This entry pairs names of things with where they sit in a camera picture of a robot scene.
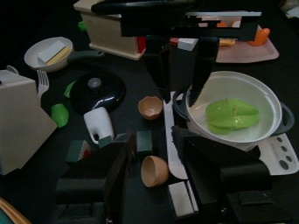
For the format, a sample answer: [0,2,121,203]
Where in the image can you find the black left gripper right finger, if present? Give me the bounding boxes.
[172,125,295,224]

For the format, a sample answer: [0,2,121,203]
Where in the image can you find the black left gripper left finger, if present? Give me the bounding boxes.
[50,130,136,224]

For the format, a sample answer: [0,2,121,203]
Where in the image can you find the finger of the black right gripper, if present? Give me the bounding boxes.
[144,36,173,102]
[171,37,220,108]

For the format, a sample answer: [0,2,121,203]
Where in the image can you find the wooden drawer box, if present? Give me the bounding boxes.
[78,11,147,61]

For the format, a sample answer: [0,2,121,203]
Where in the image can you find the white block red stripes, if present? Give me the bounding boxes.
[169,37,200,53]

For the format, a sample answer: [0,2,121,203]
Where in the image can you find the yellow pepper slice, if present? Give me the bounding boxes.
[219,38,237,47]

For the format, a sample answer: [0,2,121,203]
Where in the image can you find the dark green block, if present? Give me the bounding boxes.
[64,139,92,163]
[134,129,155,158]

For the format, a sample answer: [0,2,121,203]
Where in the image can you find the pink tray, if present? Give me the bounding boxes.
[197,16,280,64]

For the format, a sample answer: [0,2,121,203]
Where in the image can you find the white rectangular block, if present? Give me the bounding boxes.
[167,179,200,220]

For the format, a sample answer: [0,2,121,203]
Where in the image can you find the brown egg shell half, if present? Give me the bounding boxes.
[140,155,171,188]
[136,95,164,121]

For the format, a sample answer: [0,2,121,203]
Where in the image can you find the white board grey dots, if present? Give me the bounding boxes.
[256,133,299,177]

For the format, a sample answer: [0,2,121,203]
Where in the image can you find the orange toy carrot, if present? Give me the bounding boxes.
[247,27,271,47]

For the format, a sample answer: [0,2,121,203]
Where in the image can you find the black pot lid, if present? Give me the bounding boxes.
[69,71,126,116]

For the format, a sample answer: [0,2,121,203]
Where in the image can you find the white plastic knife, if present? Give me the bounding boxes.
[163,91,189,180]

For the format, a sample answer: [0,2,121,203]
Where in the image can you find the green pea pod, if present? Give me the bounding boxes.
[77,20,88,33]

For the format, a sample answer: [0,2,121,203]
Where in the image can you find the wooden cutting board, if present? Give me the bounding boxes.
[72,0,121,18]

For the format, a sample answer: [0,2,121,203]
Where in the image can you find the wooden rimmed plate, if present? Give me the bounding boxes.
[0,196,33,224]

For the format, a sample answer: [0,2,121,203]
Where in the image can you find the green pod shell piece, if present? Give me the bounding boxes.
[62,80,77,99]
[50,102,70,129]

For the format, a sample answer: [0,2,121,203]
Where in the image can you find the beige wooden box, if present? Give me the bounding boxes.
[0,64,58,176]

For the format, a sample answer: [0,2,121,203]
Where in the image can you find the white yellow butter block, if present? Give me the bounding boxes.
[37,39,72,67]

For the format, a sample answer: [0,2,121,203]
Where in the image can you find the silver toy fork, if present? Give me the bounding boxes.
[34,69,50,99]

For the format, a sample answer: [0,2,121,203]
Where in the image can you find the small white saucepan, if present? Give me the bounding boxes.
[22,36,105,74]

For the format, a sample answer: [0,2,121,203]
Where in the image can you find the white pot grey handles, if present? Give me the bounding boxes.
[172,70,295,152]

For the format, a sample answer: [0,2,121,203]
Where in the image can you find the white plastic handle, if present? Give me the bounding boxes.
[82,106,116,145]

